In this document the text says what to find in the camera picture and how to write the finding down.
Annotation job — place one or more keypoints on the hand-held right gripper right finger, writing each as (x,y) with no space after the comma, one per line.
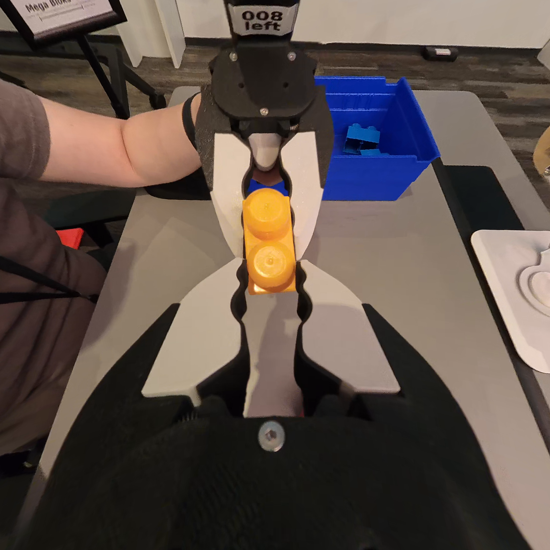
(348,339)

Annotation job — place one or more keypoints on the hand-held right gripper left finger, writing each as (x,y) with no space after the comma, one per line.
(197,339)

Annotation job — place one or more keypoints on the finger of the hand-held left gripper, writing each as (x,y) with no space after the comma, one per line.
(227,180)
(307,180)

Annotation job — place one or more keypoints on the blue plastic bin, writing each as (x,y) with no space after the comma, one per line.
(365,180)

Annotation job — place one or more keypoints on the blue two-stud block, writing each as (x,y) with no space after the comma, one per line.
(359,137)

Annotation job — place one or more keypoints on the yellow two-stud block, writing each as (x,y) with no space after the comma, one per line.
(268,262)

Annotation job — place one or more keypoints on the person's left forearm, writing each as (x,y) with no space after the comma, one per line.
(129,146)

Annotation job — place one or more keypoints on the black wristband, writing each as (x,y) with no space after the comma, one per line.
(188,124)

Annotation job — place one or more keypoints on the dark green chair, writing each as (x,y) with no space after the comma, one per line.
(86,215)

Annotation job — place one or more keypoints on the black sign stand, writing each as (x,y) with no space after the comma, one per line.
(107,77)

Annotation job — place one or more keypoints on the person's brown shirt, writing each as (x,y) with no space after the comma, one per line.
(34,343)

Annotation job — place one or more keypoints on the white stand base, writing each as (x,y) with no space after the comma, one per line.
(502,279)

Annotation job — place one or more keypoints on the black mat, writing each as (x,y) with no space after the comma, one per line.
(481,197)

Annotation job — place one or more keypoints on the small black floor device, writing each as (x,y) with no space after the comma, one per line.
(439,53)

